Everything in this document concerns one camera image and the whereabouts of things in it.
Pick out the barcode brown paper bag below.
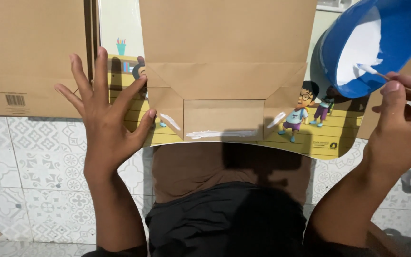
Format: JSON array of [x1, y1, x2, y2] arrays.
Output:
[[0, 0, 101, 119]]

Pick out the blue plastic bowl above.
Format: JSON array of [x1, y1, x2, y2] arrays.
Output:
[[311, 0, 411, 99]]

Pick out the white glue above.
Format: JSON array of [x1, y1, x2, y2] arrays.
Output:
[[335, 18, 384, 86]]

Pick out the person's brown trousers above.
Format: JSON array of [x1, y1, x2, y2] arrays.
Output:
[[151, 142, 313, 206]]

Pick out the person's black shirt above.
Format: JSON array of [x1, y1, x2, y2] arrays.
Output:
[[81, 181, 411, 257]]

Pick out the cartoon printed board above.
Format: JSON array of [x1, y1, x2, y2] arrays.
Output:
[[98, 0, 371, 161]]

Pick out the folded-bottom brown paper bag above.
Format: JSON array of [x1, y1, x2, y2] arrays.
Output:
[[139, 0, 318, 142]]

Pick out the person's right hand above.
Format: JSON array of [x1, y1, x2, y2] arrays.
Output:
[[363, 72, 411, 179]]

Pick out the person's left hand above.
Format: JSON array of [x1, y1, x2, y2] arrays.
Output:
[[54, 46, 157, 177]]

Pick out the thin wooden glue brush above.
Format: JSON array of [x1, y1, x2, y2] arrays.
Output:
[[356, 63, 411, 103]]

